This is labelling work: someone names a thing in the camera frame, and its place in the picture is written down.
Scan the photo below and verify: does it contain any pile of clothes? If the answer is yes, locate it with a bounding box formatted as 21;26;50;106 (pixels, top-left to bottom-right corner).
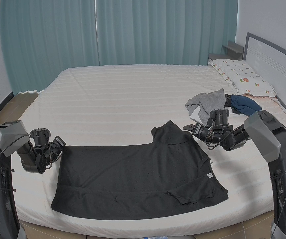
185;89;262;125

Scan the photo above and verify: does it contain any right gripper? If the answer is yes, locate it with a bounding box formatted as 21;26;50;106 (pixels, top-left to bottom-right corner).
183;123;209;140

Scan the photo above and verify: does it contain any blue-green curtain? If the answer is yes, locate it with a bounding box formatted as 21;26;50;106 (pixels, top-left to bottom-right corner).
0;0;100;95
96;0;238;65

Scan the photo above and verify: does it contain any bed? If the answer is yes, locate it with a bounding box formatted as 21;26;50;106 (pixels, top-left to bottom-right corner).
0;32;286;236

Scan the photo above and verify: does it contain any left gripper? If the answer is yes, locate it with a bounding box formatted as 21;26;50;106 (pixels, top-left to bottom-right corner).
49;136;67;159

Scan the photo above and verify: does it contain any white printed pillow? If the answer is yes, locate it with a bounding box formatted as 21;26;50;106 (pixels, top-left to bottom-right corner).
208;59;278;97

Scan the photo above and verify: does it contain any black T-shirt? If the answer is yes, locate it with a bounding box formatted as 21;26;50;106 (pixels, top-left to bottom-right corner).
50;120;229;220

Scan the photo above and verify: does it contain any grey bedside table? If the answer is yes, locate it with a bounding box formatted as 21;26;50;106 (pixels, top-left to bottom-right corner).
208;40;244;62

